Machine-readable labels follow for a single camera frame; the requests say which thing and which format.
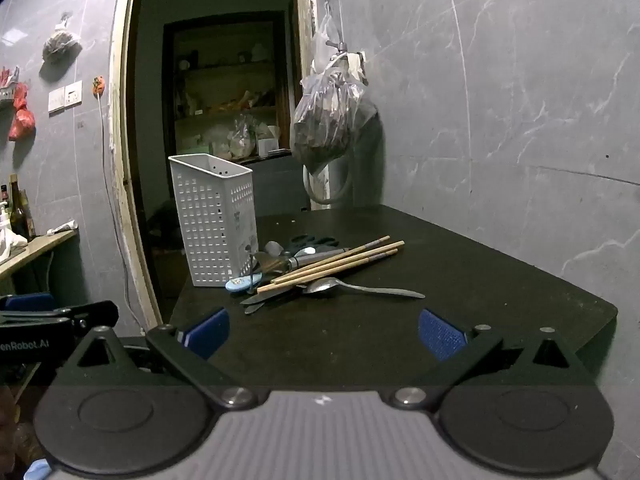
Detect white perforated plastic basket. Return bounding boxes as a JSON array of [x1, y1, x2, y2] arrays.
[[168, 153, 259, 288]]

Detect white wall switch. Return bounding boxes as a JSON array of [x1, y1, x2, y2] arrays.
[[48, 80, 84, 113]]

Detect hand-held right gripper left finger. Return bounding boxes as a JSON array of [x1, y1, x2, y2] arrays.
[[62, 307, 257, 409]]

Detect clear empty plastic bag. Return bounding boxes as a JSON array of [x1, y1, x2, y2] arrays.
[[309, 2, 337, 78]]

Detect metal wall rack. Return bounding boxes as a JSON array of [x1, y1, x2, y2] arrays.
[[0, 66, 22, 106]]

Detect black knife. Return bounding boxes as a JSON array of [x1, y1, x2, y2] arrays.
[[240, 284, 308, 315]]

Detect metal spoon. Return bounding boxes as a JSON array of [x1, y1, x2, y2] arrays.
[[306, 277, 426, 299]]

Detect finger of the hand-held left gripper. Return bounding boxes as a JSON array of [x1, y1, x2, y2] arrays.
[[0, 292, 56, 313], [0, 301, 120, 332]]

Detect hanging bag grey contents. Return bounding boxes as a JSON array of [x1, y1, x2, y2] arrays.
[[42, 12, 84, 67]]

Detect dark wooden cupboard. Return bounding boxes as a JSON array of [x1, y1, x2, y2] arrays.
[[162, 10, 297, 163]]

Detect beige kitchen counter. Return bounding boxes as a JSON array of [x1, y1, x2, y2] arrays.
[[0, 227, 79, 281]]

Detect light blue small utensil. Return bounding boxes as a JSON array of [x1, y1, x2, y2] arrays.
[[224, 274, 264, 292]]

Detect plastic bag hanging on wall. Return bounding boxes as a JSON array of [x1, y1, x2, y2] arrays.
[[325, 39, 369, 86]]

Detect hanging plastic bag dried goods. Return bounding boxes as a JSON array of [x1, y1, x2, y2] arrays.
[[290, 60, 379, 175]]

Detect grey cabinet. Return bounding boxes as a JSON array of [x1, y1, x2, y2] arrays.
[[247, 152, 312, 216]]

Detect white cloth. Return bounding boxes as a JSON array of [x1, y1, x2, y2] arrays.
[[0, 230, 29, 264]]

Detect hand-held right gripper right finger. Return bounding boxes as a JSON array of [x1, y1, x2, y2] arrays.
[[391, 308, 598, 408]]

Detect thin wall cable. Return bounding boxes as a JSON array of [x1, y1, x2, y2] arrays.
[[99, 94, 143, 323]]

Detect light blue object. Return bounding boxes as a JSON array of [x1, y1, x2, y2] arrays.
[[22, 459, 52, 480]]

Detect cream door frame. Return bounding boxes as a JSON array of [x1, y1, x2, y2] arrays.
[[109, 0, 333, 333]]

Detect row of bottles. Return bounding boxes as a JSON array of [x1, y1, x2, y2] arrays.
[[0, 173, 37, 241]]

